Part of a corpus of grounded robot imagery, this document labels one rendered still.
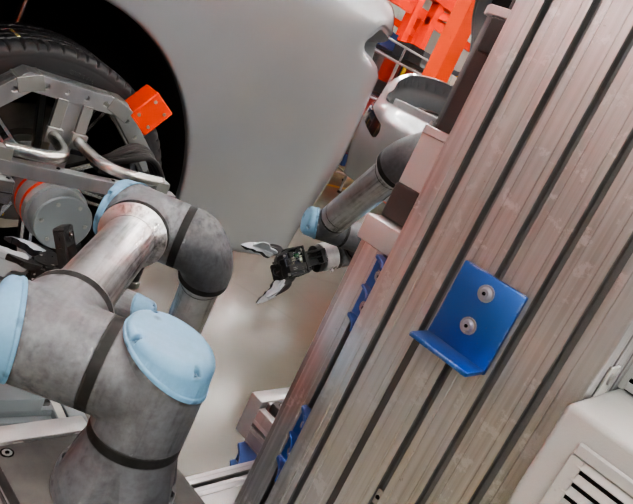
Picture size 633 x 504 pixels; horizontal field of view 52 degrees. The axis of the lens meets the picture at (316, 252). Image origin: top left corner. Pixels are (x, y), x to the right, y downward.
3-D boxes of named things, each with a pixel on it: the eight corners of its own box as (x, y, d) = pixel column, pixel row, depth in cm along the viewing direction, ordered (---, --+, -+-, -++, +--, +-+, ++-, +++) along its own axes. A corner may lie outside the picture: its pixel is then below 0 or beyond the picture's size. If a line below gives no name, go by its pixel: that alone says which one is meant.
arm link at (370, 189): (409, 152, 121) (295, 245, 161) (457, 172, 125) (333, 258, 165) (412, 102, 126) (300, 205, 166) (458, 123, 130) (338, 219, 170)
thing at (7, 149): (56, 144, 148) (70, 100, 145) (83, 177, 135) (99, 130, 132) (-28, 124, 136) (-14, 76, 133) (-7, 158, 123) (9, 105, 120)
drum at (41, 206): (57, 216, 163) (75, 165, 160) (84, 256, 149) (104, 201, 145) (-2, 206, 154) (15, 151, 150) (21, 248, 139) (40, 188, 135)
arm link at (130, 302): (137, 344, 135) (151, 309, 133) (88, 322, 135) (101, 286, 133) (149, 330, 143) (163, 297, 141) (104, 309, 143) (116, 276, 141)
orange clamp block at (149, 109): (133, 126, 164) (161, 104, 166) (145, 137, 159) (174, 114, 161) (117, 105, 159) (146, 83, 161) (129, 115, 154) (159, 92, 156)
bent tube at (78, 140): (135, 163, 162) (149, 123, 159) (166, 195, 149) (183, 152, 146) (65, 146, 150) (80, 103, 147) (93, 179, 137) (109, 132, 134)
